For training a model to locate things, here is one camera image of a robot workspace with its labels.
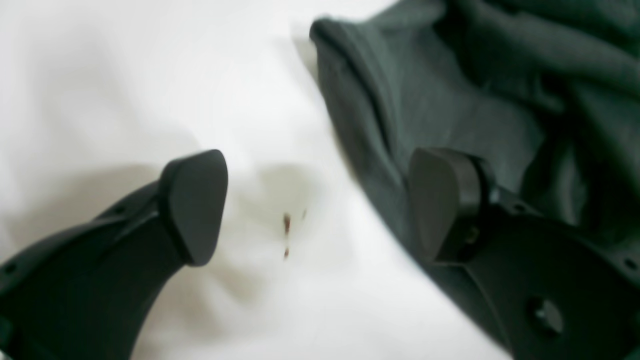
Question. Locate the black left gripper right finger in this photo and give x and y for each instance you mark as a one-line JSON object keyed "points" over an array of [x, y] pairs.
{"points": [[557, 292]]}

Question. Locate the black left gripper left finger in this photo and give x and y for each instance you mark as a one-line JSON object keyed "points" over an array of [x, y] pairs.
{"points": [[85, 292]]}

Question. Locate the dark green T-shirt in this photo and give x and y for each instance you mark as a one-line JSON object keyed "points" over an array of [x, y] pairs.
{"points": [[546, 91]]}

